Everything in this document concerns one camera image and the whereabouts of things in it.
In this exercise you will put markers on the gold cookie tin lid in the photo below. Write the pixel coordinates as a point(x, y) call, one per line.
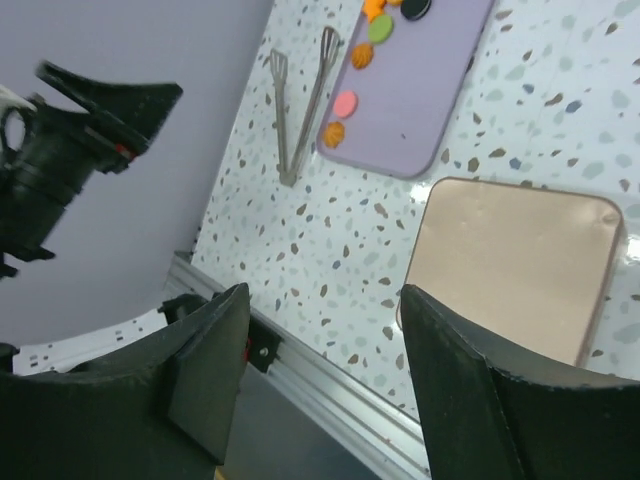
point(531, 265)

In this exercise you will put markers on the aluminium mounting rail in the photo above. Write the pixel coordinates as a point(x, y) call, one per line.
point(342, 365)

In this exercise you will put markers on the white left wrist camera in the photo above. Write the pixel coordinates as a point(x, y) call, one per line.
point(13, 104)

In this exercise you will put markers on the pink round cookie lower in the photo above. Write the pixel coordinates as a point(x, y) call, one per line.
point(345, 104)

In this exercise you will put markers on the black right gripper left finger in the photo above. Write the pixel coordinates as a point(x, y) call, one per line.
point(159, 408)

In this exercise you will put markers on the green round cookie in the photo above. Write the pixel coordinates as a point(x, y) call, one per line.
point(380, 29)

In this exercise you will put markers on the brown round cookie left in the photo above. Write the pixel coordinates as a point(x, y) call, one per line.
point(362, 55)

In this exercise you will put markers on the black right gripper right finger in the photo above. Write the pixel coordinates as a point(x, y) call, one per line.
point(492, 409)

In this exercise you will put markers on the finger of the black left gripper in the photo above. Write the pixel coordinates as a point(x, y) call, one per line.
point(80, 90)
point(131, 115)

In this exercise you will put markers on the lilac plastic tray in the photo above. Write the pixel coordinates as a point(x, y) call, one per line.
point(407, 93)

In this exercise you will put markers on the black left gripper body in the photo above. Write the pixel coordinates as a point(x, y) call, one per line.
point(102, 139)

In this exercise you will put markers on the black round cookie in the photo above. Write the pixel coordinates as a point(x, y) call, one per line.
point(413, 10)

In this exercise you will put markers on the metal tongs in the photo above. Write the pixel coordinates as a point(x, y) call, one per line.
point(289, 162)

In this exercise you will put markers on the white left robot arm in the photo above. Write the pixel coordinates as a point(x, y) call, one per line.
point(101, 182)

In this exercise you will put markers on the orange cookie bottom left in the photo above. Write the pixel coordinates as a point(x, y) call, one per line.
point(333, 134)

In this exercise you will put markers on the orange star cookie top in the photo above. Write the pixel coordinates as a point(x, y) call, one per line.
point(373, 8)

